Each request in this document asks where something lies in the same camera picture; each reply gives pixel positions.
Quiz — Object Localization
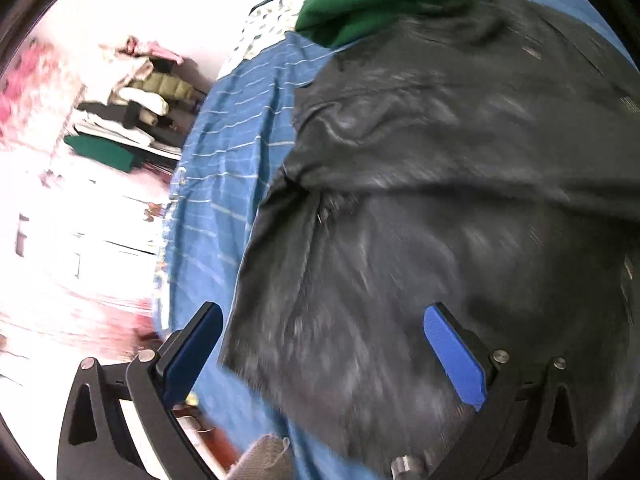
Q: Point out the black leather jacket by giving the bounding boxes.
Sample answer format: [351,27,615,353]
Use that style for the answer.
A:
[217,0,640,480]

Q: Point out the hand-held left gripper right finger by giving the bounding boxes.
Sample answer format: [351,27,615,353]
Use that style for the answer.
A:
[423,302,601,480]

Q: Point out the pile of folded clothes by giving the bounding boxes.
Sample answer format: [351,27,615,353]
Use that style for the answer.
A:
[64,36,211,175]

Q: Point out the white patterned cloth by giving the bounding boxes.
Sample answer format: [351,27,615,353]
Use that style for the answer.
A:
[216,0,331,81]

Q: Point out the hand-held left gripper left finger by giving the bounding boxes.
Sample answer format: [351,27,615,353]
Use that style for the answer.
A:
[56,301,224,480]

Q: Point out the blue striped bed sheet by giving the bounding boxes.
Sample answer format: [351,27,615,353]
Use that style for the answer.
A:
[159,0,626,480]

